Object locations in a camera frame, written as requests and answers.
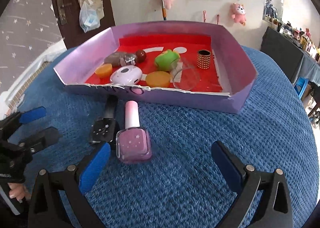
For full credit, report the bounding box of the blue plastic stool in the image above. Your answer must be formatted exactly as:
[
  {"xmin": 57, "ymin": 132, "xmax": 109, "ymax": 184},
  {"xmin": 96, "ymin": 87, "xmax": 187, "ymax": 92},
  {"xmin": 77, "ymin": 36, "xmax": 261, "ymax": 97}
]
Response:
[{"xmin": 294, "ymin": 77, "xmax": 309, "ymax": 99}]

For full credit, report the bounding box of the plastic bag of masks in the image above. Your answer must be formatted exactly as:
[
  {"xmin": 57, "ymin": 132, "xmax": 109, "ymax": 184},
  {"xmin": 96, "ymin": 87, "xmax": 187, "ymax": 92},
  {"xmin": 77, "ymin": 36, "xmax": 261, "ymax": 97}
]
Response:
[{"xmin": 79, "ymin": 2, "xmax": 100, "ymax": 33}]

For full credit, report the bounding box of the gold studded cylinder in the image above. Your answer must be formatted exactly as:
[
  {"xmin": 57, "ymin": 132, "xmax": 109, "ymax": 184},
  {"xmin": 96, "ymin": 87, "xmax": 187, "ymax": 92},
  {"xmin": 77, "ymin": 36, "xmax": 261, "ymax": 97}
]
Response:
[{"xmin": 197, "ymin": 50, "xmax": 212, "ymax": 70}]

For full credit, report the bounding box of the purple box red lining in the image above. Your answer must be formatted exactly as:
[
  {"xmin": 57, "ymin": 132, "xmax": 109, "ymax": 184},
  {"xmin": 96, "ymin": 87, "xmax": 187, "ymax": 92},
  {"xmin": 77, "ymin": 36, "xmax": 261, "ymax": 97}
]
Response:
[{"xmin": 54, "ymin": 21, "xmax": 258, "ymax": 114}]

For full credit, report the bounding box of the dark brown door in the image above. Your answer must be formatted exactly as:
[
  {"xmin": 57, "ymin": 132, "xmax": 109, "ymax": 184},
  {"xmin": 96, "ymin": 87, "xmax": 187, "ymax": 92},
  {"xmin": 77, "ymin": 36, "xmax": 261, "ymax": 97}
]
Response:
[{"xmin": 52, "ymin": 0, "xmax": 115, "ymax": 49}]

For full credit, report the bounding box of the green yellow bear toy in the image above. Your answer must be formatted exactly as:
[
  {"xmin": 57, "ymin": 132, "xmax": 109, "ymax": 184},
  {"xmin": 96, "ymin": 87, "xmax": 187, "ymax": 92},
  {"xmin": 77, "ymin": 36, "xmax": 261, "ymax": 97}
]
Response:
[{"xmin": 154, "ymin": 49, "xmax": 180, "ymax": 72}]

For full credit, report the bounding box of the white pink round device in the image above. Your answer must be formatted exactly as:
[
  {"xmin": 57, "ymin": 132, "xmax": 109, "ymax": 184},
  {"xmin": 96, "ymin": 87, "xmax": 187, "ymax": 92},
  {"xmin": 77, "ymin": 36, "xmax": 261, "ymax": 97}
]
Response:
[{"xmin": 110, "ymin": 65, "xmax": 143, "ymax": 85}]

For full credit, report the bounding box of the person's left hand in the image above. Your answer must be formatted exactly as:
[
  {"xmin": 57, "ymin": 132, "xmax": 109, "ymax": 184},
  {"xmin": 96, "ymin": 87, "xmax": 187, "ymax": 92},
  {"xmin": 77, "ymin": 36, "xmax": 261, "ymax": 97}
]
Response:
[{"xmin": 8, "ymin": 183, "xmax": 31, "ymax": 202}]

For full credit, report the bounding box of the blue knitted table cover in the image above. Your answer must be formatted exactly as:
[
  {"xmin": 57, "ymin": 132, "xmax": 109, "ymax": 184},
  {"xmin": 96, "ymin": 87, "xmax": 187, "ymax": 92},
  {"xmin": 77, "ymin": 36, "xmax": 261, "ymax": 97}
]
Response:
[{"xmin": 9, "ymin": 46, "xmax": 319, "ymax": 227}]

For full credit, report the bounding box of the pink nail polish bottle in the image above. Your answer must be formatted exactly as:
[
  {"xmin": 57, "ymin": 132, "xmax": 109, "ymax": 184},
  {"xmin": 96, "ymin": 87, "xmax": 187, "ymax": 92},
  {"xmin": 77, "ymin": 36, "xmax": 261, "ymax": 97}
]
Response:
[{"xmin": 116, "ymin": 101, "xmax": 152, "ymax": 164}]

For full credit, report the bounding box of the side table dark cloth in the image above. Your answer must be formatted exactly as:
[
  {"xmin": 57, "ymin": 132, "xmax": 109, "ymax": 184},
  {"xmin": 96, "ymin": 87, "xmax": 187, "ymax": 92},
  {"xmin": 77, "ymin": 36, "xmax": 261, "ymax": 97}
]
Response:
[{"xmin": 260, "ymin": 27, "xmax": 319, "ymax": 85}]

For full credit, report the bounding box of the large orange round disc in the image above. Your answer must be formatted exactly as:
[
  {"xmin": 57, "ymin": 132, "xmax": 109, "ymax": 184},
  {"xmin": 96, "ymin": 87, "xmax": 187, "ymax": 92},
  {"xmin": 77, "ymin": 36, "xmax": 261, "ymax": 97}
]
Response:
[{"xmin": 145, "ymin": 71, "xmax": 171, "ymax": 88}]

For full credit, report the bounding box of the black nail polish bottle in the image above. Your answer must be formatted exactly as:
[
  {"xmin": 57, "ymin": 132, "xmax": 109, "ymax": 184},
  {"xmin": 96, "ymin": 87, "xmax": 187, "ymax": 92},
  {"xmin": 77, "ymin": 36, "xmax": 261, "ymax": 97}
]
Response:
[{"xmin": 89, "ymin": 95, "xmax": 120, "ymax": 151}]

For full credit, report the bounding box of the clear plastic cup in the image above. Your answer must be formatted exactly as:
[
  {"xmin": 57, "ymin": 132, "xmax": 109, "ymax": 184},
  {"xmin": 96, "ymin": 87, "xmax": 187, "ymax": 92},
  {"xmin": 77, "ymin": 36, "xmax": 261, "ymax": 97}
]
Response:
[{"xmin": 170, "ymin": 58, "xmax": 200, "ymax": 91}]

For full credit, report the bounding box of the pink plush on wall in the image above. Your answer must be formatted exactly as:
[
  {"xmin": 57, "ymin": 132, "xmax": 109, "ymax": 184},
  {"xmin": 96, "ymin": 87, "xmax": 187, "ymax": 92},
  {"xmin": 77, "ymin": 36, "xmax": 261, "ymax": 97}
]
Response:
[{"xmin": 231, "ymin": 3, "xmax": 246, "ymax": 26}]

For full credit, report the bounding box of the glitter bottle red cap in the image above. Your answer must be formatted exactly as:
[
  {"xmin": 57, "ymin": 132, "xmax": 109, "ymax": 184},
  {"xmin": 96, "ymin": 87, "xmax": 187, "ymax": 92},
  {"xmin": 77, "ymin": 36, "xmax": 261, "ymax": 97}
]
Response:
[{"xmin": 120, "ymin": 50, "xmax": 146, "ymax": 66}]

